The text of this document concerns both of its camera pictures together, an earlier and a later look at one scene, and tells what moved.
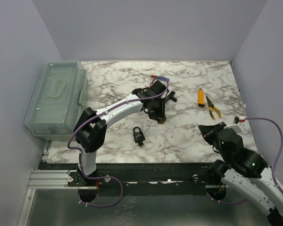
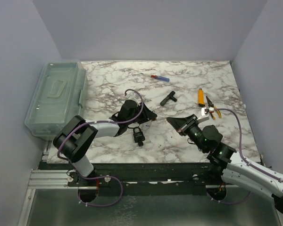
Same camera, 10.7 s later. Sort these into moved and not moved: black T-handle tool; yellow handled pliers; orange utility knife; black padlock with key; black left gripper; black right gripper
Moved: black right gripper; black left gripper
Not moved: black padlock with key; black T-handle tool; orange utility knife; yellow handled pliers
